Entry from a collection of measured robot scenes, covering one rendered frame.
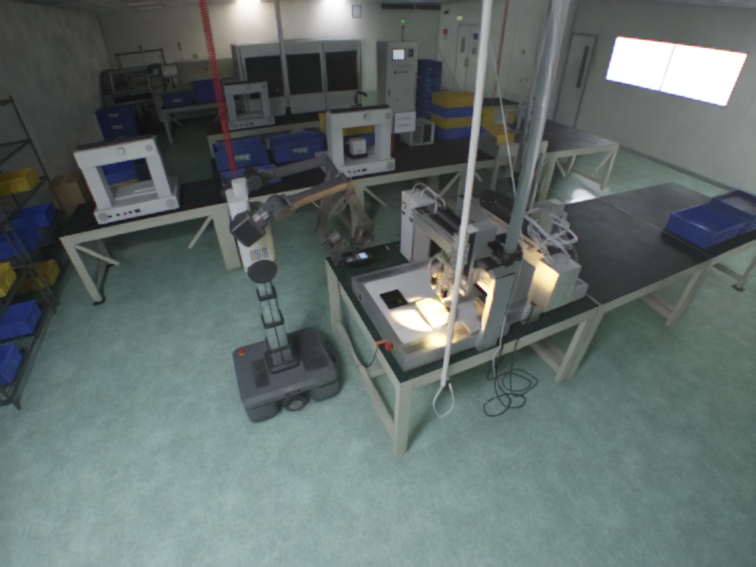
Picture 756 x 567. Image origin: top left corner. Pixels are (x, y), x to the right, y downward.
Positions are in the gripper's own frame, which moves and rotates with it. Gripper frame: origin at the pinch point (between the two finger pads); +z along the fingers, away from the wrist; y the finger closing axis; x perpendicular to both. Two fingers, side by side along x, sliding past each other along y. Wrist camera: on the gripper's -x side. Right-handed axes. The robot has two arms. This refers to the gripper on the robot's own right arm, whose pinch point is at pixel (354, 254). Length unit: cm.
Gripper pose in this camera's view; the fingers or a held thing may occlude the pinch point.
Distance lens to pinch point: 239.3
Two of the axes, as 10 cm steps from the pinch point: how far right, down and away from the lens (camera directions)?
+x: -8.8, 0.3, -4.7
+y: -4.1, -5.5, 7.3
